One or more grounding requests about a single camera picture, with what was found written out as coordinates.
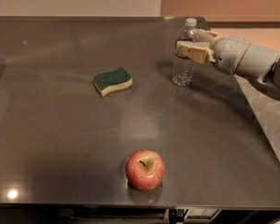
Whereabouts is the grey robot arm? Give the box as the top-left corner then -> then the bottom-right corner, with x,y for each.
176,29 -> 280,97

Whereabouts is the red apple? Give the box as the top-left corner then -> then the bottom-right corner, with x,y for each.
125,149 -> 164,190

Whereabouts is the clear plastic water bottle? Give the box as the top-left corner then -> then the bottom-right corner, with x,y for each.
172,18 -> 199,87

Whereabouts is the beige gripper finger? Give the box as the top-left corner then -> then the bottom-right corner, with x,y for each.
198,29 -> 223,45
176,41 -> 214,64

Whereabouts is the green and yellow sponge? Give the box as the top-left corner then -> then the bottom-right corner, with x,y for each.
92,67 -> 133,97

